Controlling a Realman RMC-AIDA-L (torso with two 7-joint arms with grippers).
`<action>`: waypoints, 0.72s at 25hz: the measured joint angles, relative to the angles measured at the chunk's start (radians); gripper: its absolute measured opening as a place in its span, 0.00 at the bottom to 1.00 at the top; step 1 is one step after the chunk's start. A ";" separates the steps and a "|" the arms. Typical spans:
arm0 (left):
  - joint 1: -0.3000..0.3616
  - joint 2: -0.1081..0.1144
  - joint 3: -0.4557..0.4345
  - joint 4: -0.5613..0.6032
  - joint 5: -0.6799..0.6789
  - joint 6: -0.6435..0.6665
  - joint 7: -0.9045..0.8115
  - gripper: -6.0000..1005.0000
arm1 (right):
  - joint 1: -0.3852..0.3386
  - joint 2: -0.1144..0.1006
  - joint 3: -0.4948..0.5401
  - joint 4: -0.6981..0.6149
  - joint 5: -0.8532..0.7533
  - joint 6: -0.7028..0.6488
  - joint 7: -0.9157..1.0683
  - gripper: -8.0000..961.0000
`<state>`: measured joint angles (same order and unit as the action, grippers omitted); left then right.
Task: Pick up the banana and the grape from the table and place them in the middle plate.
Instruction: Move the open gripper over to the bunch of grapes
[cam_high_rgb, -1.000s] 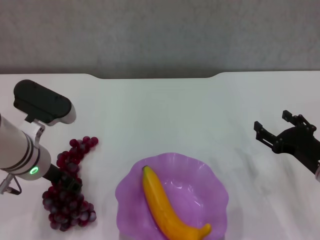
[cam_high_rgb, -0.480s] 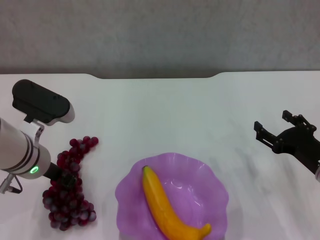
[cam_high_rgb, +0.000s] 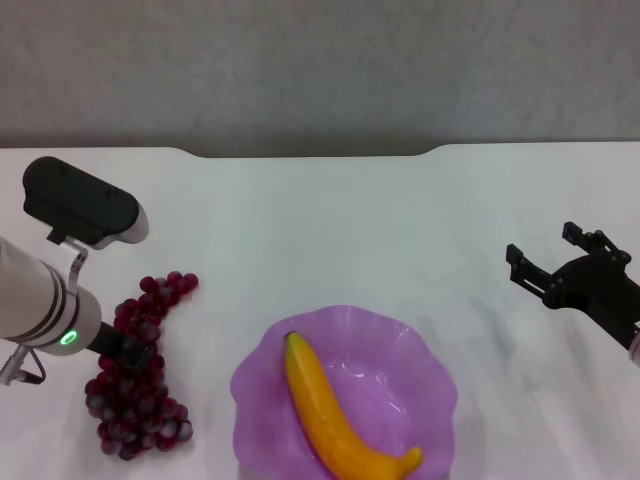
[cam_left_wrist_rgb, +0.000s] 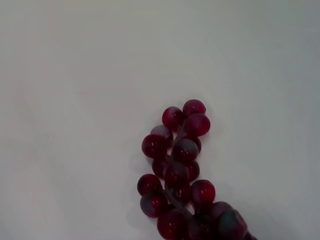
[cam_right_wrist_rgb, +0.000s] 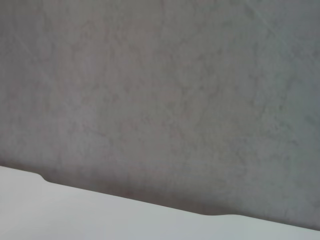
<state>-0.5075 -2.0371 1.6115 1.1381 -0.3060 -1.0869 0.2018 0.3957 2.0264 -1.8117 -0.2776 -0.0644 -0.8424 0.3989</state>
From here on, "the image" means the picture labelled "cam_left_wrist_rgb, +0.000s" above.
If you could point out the dark red grape bunch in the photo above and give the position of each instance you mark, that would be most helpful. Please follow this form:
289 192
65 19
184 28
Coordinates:
185 150

